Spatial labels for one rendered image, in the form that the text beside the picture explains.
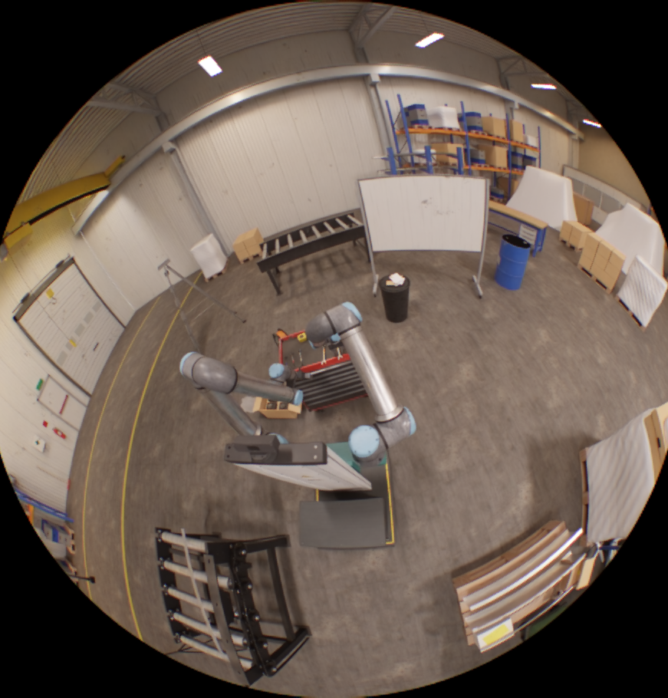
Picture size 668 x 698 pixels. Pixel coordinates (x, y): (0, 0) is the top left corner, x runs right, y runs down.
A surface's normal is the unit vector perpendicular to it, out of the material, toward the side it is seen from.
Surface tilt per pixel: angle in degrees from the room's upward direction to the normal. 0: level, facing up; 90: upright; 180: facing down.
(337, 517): 0
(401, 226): 90
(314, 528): 0
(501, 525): 0
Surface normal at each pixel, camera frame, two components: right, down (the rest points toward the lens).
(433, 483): -0.25, -0.62
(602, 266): -0.93, 0.37
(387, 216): -0.23, 0.78
